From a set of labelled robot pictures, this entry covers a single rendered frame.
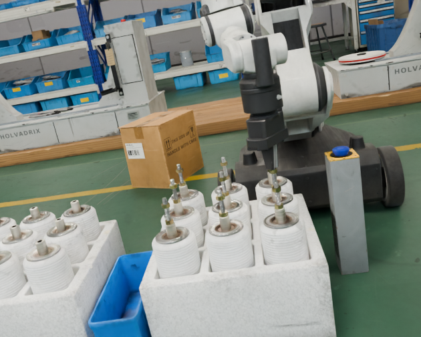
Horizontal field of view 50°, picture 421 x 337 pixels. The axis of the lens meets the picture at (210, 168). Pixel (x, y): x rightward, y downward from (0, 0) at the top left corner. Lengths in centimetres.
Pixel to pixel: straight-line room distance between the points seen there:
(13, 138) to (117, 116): 78
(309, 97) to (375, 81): 176
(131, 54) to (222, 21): 194
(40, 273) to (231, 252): 42
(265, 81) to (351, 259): 53
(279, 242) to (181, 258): 21
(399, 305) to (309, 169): 53
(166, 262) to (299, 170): 64
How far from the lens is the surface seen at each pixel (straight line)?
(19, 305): 109
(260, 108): 96
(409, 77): 310
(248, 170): 146
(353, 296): 116
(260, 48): 92
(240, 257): 95
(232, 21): 120
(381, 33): 541
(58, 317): 107
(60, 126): 328
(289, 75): 131
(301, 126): 160
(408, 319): 109
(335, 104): 294
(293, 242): 94
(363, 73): 302
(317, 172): 145
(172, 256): 95
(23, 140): 343
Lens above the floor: 66
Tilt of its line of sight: 17 degrees down
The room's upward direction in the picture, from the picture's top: 11 degrees counter-clockwise
